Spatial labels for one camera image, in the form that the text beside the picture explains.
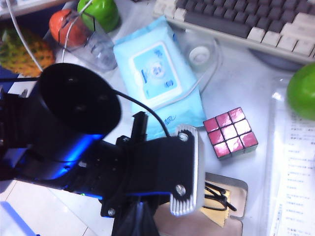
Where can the grey suede glasses case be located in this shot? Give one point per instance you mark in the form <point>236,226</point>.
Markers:
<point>238,196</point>

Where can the orange tangerine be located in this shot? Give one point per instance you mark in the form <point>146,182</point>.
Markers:
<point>59,24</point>

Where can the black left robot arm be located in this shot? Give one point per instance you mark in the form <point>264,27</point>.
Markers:
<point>73,103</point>

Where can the paper documents in clear sleeve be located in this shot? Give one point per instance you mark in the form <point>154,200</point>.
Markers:
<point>295,159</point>

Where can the green pepper toy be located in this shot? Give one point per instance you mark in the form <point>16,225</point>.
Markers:
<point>103,12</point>

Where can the light blue wet wipes pack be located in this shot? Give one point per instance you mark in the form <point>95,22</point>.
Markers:
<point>152,73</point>

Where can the Rubik's cube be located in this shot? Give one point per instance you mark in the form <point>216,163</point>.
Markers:
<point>229,132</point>

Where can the clear acrylic container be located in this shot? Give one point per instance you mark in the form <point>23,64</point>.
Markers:
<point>101,54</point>

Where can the white and grey keyboard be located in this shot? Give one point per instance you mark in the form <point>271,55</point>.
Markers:
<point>233,22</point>

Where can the yellow green textured fruit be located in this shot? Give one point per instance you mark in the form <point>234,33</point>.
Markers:
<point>24,54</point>

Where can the black frame glasses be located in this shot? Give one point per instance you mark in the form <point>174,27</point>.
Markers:
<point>214,195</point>

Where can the green apple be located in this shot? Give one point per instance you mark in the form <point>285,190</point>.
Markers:
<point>302,93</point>

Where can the yellow cleaning cloth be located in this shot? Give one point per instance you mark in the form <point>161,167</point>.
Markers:
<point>214,216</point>

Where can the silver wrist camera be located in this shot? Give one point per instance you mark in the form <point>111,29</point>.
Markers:
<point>199,172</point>

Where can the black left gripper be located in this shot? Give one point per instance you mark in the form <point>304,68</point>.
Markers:
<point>147,167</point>

